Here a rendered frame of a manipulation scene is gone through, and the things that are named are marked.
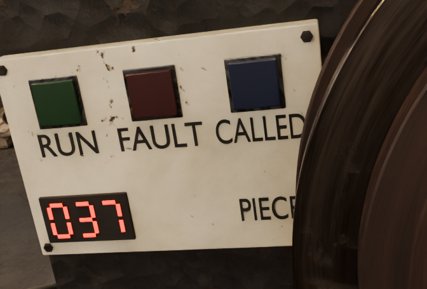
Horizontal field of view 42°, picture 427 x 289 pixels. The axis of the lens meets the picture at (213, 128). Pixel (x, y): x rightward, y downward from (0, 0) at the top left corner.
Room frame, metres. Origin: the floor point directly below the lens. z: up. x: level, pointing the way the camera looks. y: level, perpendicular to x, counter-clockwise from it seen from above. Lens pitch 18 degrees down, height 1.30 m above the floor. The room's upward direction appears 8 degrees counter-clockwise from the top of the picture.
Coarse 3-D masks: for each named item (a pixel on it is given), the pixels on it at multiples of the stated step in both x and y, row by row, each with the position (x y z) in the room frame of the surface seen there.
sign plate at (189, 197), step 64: (0, 64) 0.45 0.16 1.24; (64, 64) 0.44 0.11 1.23; (128, 64) 0.43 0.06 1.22; (192, 64) 0.41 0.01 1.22; (320, 64) 0.40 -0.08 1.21; (64, 128) 0.44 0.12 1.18; (128, 128) 0.43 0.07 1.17; (192, 128) 0.42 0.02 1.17; (256, 128) 0.41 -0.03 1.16; (64, 192) 0.44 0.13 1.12; (128, 192) 0.43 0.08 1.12; (192, 192) 0.42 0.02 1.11; (256, 192) 0.41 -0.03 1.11
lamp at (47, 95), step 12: (36, 84) 0.44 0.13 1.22; (48, 84) 0.43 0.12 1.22; (60, 84) 0.43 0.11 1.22; (72, 84) 0.43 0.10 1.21; (36, 96) 0.44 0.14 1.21; (48, 96) 0.44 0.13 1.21; (60, 96) 0.43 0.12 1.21; (72, 96) 0.43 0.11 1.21; (36, 108) 0.44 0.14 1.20; (48, 108) 0.44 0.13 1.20; (60, 108) 0.43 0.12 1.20; (72, 108) 0.43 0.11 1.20; (48, 120) 0.44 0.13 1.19; (60, 120) 0.43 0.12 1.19; (72, 120) 0.43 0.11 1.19
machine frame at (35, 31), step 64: (0, 0) 0.47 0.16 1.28; (64, 0) 0.46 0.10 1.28; (128, 0) 0.44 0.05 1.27; (192, 0) 0.43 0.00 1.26; (256, 0) 0.42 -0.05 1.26; (320, 0) 0.41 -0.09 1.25; (64, 256) 0.47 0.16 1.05; (128, 256) 0.45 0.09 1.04; (192, 256) 0.44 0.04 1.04; (256, 256) 0.43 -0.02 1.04
